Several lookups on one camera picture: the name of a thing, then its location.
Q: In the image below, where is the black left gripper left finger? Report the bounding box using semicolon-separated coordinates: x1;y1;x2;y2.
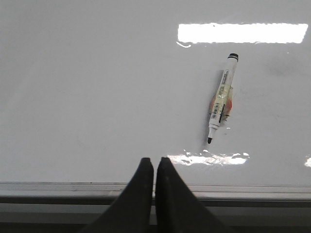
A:
80;158;154;233

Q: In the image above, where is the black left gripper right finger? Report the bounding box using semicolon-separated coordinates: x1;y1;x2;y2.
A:
155;157;234;233

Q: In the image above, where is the white whiteboard marker with magnet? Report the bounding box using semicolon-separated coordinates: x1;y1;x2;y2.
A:
207;53;239;144

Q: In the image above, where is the white whiteboard with metal frame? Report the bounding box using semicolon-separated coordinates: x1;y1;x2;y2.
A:
0;0;311;202

